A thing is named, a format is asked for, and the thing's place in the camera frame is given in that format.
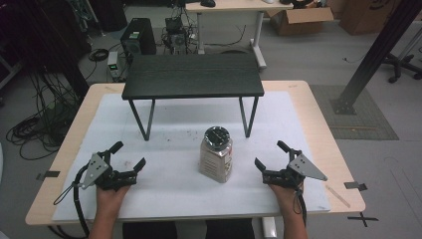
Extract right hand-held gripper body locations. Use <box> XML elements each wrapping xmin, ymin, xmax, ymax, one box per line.
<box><xmin>262</xmin><ymin>149</ymin><xmax>328</xmax><ymax>191</ymax></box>

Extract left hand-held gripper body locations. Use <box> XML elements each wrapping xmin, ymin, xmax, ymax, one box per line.
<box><xmin>81</xmin><ymin>149</ymin><xmax>138</xmax><ymax>192</ymax></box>

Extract clear jar with black lid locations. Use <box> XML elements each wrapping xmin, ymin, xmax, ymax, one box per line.
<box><xmin>198</xmin><ymin>125</ymin><xmax>234</xmax><ymax>184</ymax></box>

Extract person's left hand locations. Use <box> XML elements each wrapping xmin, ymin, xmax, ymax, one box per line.
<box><xmin>96</xmin><ymin>184</ymin><xmax>131</xmax><ymax>221</ymax></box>

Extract person's right hand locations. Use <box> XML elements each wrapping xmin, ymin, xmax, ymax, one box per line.
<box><xmin>268</xmin><ymin>182</ymin><xmax>305</xmax><ymax>223</ymax></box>

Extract light wooden table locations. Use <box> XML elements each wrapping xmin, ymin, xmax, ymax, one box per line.
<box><xmin>25</xmin><ymin>80</ymin><xmax>366</xmax><ymax>227</ymax></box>

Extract white mat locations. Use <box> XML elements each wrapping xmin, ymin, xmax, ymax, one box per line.
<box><xmin>51</xmin><ymin>91</ymin><xmax>331</xmax><ymax>223</ymax></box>

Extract wooden stick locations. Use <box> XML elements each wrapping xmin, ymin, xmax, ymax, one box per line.
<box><xmin>324</xmin><ymin>184</ymin><xmax>351</xmax><ymax>209</ymax></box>

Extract grey floor mat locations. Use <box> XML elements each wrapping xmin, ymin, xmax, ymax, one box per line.
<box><xmin>309</xmin><ymin>84</ymin><xmax>400</xmax><ymax>141</ymax></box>

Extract person's legs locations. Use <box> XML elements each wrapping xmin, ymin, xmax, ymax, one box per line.
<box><xmin>121</xmin><ymin>218</ymin><xmax>257</xmax><ymax>239</ymax></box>

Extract power supply unit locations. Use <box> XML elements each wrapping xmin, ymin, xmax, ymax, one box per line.
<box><xmin>106</xmin><ymin>50</ymin><xmax>122</xmax><ymax>81</ymax></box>

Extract black shelf riser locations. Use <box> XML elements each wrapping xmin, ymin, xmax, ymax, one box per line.
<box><xmin>120</xmin><ymin>53</ymin><xmax>266</xmax><ymax>142</ymax></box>

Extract black computer tower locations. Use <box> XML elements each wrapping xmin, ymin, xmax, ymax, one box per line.
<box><xmin>119</xmin><ymin>17</ymin><xmax>157</xmax><ymax>58</ymax></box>

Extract open cardboard box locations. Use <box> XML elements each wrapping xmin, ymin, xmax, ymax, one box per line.
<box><xmin>265</xmin><ymin>4</ymin><xmax>334</xmax><ymax>37</ymax></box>

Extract white desk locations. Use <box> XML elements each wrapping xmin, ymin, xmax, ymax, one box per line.
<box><xmin>184</xmin><ymin>0</ymin><xmax>295</xmax><ymax>71</ymax></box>

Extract office chair base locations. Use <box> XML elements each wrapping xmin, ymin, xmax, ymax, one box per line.
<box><xmin>381</xmin><ymin>51</ymin><xmax>422</xmax><ymax>84</ymax></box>

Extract large cardboard box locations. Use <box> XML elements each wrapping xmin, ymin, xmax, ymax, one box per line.
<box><xmin>337</xmin><ymin>0</ymin><xmax>402</xmax><ymax>37</ymax></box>

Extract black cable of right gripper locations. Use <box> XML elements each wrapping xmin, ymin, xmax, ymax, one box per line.
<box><xmin>292</xmin><ymin>183</ymin><xmax>309</xmax><ymax>227</ymax></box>

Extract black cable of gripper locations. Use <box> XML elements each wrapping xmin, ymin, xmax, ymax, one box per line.
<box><xmin>53</xmin><ymin>163</ymin><xmax>98</xmax><ymax>238</ymax></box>
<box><xmin>292</xmin><ymin>183</ymin><xmax>309</xmax><ymax>227</ymax></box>

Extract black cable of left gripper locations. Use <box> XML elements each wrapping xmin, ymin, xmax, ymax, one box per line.
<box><xmin>53</xmin><ymin>163</ymin><xmax>98</xmax><ymax>238</ymax></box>

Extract bundle of black floor cables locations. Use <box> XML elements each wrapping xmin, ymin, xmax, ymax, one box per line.
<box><xmin>5</xmin><ymin>71</ymin><xmax>88</xmax><ymax>161</ymax></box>

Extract black electronics with cables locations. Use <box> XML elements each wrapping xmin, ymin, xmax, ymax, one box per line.
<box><xmin>161</xmin><ymin>16</ymin><xmax>197</xmax><ymax>56</ymax></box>

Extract black metal frame post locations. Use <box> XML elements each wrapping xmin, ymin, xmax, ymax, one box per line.
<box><xmin>329</xmin><ymin>0</ymin><xmax>422</xmax><ymax>116</ymax></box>

